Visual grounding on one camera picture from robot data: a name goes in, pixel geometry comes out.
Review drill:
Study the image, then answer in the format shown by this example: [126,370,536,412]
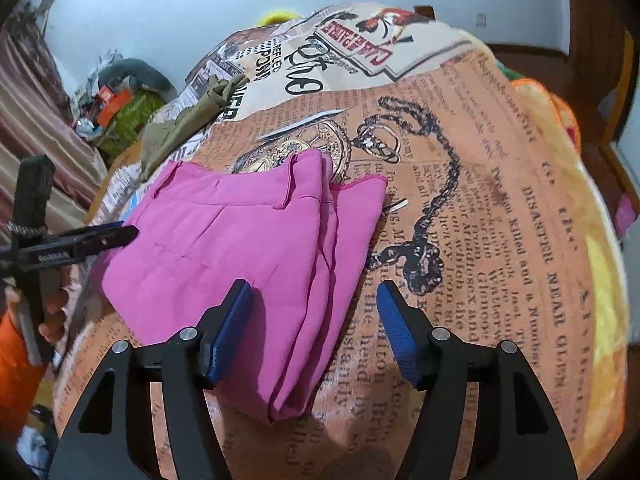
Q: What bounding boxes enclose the olive green pants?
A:
[139,74,248,182]

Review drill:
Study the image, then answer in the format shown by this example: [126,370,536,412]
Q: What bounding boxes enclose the grey plush toy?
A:
[98,58,178,102]

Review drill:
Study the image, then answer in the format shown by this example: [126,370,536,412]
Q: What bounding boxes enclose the wooden door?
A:
[566,0,639,138]

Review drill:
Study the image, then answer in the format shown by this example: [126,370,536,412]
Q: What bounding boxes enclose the wooden bedpost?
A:
[413,6,436,21]

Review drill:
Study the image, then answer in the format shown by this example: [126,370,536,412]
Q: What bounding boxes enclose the pink pants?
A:
[96,148,386,424]

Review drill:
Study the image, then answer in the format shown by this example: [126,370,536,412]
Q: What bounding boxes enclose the printed newspaper-pattern bed blanket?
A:
[53,3,629,479]

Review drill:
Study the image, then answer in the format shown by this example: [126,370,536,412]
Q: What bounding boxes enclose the pink slipper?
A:
[613,193,638,238]

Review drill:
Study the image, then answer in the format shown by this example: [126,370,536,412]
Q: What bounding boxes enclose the left hand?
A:
[6,286,68,344]

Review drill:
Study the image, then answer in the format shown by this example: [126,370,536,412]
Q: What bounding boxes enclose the orange box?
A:
[96,86,134,128]

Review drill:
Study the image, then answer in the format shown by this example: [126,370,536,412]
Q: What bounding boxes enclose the white wall socket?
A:
[475,12,487,27]

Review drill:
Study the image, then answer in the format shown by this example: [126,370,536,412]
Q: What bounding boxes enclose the striped pink curtain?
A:
[1,6,107,242]

